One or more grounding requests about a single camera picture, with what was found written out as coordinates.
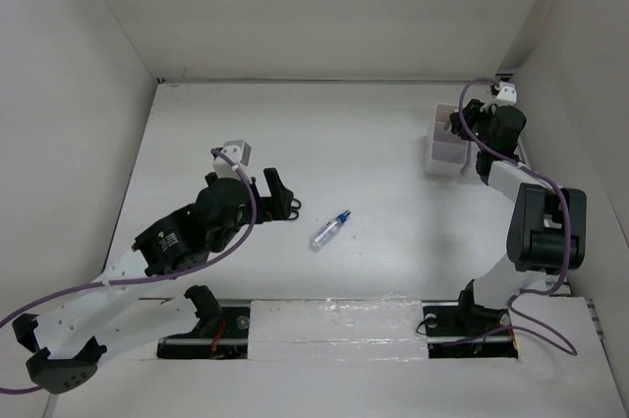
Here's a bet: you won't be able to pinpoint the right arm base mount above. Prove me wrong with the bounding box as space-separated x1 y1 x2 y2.
416 301 519 360

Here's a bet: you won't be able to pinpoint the clear glue bottle blue cap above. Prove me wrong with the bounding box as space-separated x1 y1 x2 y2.
309 209 352 252

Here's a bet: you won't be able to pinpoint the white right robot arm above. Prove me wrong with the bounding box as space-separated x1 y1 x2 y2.
449 99 587 333

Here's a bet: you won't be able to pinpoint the white divided organizer left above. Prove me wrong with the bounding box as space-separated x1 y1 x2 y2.
425 104 469 178

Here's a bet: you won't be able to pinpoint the black handled scissors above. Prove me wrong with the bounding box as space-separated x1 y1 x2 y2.
288 199 303 220

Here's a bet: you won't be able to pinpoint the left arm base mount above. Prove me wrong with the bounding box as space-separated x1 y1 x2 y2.
156 285 251 360

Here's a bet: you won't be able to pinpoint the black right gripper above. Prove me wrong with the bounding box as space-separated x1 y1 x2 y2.
449 98 498 150

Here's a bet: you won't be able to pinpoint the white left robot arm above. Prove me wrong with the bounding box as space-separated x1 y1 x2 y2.
6 168 302 394

